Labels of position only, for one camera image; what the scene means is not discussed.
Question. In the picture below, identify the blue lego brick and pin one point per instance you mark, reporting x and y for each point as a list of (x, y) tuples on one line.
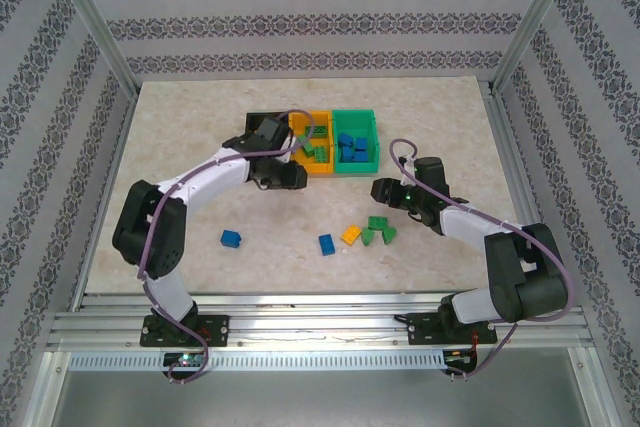
[(347, 154), (361, 157), (345, 139), (361, 143), (231, 238), (327, 245)]

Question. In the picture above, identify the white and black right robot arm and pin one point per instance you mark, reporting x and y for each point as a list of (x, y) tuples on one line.
[(525, 287)]

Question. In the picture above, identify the yellow plastic bin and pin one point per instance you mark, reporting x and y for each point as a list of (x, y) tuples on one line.
[(320, 168)]

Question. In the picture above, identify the yellow lego brick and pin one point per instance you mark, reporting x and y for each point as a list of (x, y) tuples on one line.
[(351, 234)]

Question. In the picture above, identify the green plastic bin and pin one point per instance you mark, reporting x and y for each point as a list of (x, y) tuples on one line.
[(352, 122)]

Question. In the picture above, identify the small circuit board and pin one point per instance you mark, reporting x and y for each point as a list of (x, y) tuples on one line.
[(457, 357)]

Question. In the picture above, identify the circuit board with green light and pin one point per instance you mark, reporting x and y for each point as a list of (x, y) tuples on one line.
[(185, 359)]

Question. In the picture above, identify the grey metal panel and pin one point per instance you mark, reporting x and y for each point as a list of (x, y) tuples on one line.
[(320, 397)]

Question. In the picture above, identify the aluminium side rail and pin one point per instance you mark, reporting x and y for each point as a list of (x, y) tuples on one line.
[(511, 147), (107, 187)]

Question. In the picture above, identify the aluminium mounting rail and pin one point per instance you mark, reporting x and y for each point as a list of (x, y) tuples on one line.
[(320, 319)]

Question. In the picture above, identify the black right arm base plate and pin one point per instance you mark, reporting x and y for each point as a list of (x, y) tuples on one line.
[(425, 329)]

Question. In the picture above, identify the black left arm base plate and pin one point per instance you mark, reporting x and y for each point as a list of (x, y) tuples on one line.
[(220, 329)]

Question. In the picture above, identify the aluminium frame post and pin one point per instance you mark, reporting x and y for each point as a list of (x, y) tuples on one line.
[(540, 17), (95, 22)]

